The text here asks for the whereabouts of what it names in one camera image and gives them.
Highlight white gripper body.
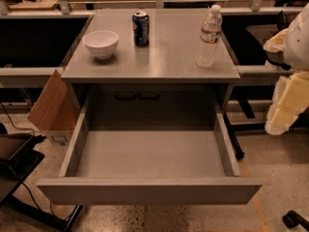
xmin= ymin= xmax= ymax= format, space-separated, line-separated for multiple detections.
xmin=265 ymin=51 xmax=292 ymax=71

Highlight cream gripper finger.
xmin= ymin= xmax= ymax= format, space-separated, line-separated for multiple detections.
xmin=265 ymin=71 xmax=309 ymax=135
xmin=263 ymin=28 xmax=288 ymax=53

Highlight blue pepsi can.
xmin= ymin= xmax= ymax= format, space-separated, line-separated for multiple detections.
xmin=132 ymin=11 xmax=150 ymax=46

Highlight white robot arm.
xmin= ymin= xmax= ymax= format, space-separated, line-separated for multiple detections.
xmin=264 ymin=4 xmax=309 ymax=135

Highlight open grey top drawer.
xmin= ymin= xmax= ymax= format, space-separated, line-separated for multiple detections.
xmin=38 ymin=86 xmax=262 ymax=205

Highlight black office chair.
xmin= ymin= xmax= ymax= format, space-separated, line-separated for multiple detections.
xmin=246 ymin=12 xmax=290 ymax=57

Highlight clear plastic water bottle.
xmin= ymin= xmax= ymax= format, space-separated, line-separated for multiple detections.
xmin=196 ymin=4 xmax=222 ymax=68

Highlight black caster bottom right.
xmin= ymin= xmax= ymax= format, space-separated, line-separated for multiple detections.
xmin=282 ymin=210 xmax=309 ymax=232

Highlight grey cabinet with drawers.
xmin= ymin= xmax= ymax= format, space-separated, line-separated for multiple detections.
xmin=62 ymin=9 xmax=239 ymax=136

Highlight white ceramic bowl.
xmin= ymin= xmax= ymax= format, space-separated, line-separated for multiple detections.
xmin=82 ymin=30 xmax=119 ymax=59

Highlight brown cardboard box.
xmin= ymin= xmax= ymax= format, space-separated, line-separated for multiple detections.
xmin=27 ymin=71 xmax=79 ymax=147

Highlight black stand left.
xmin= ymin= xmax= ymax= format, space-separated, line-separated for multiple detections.
xmin=0 ymin=124 xmax=83 ymax=232

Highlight black cable on floor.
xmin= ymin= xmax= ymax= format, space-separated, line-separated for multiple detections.
xmin=0 ymin=101 xmax=37 ymax=133

